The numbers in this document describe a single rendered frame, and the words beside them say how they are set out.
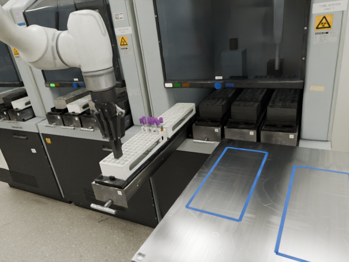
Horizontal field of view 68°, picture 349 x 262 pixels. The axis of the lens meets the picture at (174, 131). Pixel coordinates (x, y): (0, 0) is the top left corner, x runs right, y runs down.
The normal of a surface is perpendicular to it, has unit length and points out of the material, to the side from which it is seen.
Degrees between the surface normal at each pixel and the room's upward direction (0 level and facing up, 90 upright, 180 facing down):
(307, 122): 90
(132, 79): 90
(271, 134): 90
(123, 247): 0
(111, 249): 0
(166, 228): 0
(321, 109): 90
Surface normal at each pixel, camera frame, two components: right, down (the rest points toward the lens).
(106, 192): -0.44, 0.41
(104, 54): 0.72, 0.29
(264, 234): -0.12, -0.91
